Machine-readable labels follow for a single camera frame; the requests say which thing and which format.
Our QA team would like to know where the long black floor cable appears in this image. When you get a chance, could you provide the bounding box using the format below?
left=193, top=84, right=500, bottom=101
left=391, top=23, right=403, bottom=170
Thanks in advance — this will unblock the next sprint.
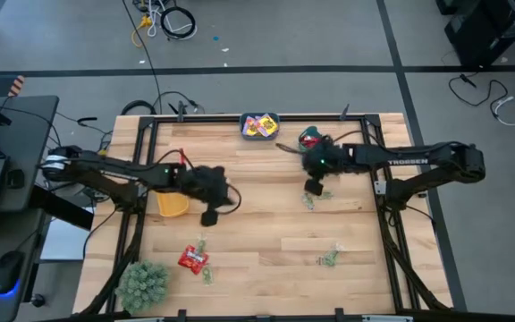
left=122, top=0, right=165, bottom=115

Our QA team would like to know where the black metal rig frame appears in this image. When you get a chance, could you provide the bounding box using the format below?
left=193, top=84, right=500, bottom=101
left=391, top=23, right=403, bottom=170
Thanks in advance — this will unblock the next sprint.
left=77, top=113, right=454, bottom=322

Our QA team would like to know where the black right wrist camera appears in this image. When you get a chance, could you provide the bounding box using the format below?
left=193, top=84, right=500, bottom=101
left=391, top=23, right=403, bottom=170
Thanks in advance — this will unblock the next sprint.
left=304, top=178, right=325, bottom=197

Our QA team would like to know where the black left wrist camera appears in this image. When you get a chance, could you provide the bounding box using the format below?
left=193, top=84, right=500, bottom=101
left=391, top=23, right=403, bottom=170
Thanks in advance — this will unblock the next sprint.
left=200, top=208, right=220, bottom=228

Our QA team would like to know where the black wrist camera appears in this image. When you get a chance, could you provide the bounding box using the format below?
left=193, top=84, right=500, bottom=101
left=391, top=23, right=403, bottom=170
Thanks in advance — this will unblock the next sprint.
left=200, top=208, right=220, bottom=228
left=304, top=178, right=325, bottom=197

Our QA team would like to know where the teal plastic bin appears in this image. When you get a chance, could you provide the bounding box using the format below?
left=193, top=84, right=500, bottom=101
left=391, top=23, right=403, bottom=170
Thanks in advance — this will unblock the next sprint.
left=297, top=125, right=327, bottom=154

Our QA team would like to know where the white cable bundle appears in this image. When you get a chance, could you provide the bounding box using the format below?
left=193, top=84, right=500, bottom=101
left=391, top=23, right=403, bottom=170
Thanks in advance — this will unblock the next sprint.
left=147, top=0, right=198, bottom=42

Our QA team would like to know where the orange black striped object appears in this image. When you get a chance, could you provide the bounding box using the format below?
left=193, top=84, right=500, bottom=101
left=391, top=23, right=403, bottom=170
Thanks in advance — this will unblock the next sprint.
left=7, top=74, right=27, bottom=98

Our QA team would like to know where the green artificial plant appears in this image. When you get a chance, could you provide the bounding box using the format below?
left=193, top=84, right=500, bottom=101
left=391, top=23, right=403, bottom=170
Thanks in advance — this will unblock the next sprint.
left=114, top=260, right=171, bottom=316

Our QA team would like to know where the yellow cable with plug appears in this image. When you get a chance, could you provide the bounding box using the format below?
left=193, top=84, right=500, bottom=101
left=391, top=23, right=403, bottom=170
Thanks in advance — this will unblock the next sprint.
left=131, top=14, right=154, bottom=49

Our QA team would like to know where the dark grey desk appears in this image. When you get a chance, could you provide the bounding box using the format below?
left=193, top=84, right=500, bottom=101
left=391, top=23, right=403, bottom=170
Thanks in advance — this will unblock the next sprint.
left=0, top=94, right=60, bottom=322

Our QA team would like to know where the yellow plastic bin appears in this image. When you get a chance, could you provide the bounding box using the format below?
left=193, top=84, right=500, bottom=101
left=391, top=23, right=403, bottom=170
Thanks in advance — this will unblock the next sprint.
left=156, top=191, right=190, bottom=219

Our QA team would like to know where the yellow candy packet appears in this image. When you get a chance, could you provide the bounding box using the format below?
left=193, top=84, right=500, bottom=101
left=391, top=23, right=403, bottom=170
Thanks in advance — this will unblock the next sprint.
left=241, top=115, right=261, bottom=137
left=257, top=114, right=280, bottom=138

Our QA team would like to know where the black computer tower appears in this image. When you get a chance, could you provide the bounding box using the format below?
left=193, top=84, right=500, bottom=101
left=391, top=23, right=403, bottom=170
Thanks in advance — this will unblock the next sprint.
left=443, top=0, right=515, bottom=69

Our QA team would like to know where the small black device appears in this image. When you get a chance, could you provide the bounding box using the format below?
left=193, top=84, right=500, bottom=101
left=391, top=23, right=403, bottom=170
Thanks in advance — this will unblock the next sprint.
left=6, top=168, right=26, bottom=190

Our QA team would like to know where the black computer mouse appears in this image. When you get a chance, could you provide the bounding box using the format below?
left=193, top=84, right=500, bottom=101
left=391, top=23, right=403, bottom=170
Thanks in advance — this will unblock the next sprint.
left=0, top=250, right=27, bottom=297

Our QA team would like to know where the black cable with plug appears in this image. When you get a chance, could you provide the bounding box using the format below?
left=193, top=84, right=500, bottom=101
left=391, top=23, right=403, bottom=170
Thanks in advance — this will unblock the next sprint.
left=447, top=72, right=510, bottom=109

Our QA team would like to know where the black cable loop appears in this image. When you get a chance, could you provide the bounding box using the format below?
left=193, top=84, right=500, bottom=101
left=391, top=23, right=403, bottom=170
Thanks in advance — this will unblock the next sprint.
left=120, top=98, right=158, bottom=117

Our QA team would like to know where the black cable coil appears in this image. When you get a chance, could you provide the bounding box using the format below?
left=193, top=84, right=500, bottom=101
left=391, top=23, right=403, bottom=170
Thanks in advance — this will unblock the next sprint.
left=159, top=5, right=198, bottom=41

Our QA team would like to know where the blue plastic bin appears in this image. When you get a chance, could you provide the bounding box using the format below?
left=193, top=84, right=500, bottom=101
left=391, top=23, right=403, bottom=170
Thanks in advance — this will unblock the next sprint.
left=239, top=111, right=282, bottom=141

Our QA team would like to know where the white board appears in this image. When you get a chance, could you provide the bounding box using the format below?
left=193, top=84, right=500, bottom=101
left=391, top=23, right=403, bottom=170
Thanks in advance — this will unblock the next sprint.
left=39, top=217, right=89, bottom=262

